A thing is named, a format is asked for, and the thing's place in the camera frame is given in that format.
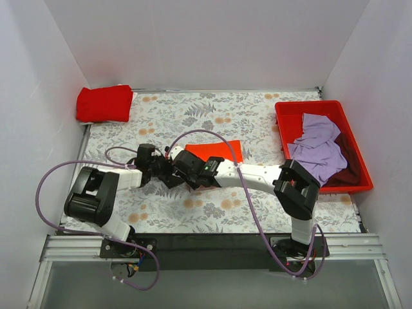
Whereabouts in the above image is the dark maroon t shirt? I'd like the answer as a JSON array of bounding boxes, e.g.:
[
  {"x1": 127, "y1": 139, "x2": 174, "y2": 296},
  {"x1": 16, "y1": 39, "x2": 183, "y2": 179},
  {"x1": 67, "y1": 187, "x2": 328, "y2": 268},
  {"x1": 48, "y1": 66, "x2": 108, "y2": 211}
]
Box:
[{"x1": 324, "y1": 133, "x2": 361, "y2": 187}]

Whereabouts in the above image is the lavender t shirt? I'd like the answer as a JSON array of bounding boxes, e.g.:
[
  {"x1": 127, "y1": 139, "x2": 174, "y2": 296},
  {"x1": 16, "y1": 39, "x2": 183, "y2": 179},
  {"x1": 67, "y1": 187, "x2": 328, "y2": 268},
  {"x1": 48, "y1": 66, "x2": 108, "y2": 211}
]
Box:
[{"x1": 288, "y1": 113, "x2": 348, "y2": 185}]

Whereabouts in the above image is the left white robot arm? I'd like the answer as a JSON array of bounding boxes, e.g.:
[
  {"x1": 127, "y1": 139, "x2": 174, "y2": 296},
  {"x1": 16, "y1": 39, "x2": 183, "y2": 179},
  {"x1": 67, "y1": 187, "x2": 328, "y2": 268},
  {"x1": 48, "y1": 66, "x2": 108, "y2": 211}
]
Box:
[{"x1": 64, "y1": 144, "x2": 183, "y2": 258}]

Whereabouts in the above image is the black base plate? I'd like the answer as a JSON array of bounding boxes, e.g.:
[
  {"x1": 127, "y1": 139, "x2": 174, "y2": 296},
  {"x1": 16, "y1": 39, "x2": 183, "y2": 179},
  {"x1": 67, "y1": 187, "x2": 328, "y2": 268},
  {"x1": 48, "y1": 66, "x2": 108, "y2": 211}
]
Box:
[{"x1": 99, "y1": 233, "x2": 330, "y2": 275}]

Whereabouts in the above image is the red plastic bin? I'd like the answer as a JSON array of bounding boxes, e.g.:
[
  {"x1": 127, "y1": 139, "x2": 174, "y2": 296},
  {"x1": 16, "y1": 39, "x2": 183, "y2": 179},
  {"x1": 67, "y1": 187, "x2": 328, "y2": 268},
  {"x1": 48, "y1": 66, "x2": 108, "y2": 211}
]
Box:
[{"x1": 275, "y1": 100, "x2": 373, "y2": 194}]

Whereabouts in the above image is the folded red t shirt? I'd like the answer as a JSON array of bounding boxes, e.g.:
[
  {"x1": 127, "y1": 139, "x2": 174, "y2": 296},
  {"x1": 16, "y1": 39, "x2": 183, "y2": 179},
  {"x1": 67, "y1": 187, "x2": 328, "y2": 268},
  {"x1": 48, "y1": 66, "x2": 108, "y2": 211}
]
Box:
[{"x1": 75, "y1": 84, "x2": 134, "y2": 123}]

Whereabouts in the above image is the orange t shirt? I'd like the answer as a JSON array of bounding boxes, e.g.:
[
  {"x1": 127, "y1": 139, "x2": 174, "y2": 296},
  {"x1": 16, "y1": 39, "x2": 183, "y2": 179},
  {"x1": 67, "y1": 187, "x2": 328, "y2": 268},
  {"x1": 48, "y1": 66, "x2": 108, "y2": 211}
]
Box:
[{"x1": 185, "y1": 139, "x2": 245, "y2": 192}]

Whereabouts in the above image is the aluminium frame rail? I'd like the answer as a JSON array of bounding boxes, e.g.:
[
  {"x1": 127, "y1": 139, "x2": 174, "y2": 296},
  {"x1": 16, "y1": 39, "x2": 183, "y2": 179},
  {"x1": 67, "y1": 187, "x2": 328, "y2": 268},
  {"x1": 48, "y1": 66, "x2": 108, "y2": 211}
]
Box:
[{"x1": 28, "y1": 232, "x2": 401, "y2": 308}]

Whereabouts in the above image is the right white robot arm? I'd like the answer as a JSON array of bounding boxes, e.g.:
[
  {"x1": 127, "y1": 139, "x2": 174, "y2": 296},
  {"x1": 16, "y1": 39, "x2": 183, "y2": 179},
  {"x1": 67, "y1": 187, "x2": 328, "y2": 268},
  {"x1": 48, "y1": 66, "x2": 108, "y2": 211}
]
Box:
[{"x1": 169, "y1": 147, "x2": 320, "y2": 256}]

